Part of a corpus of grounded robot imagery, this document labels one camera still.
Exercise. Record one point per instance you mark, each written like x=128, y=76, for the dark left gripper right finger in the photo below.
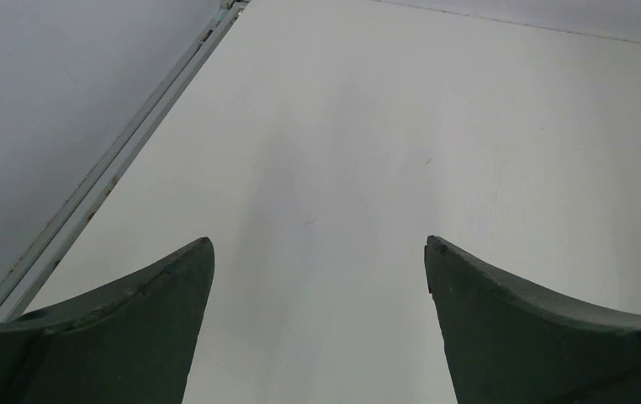
x=509, y=340

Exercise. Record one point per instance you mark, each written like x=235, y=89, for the aluminium frame rail left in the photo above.
x=83, y=86

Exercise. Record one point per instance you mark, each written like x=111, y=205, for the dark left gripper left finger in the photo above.
x=128, y=341

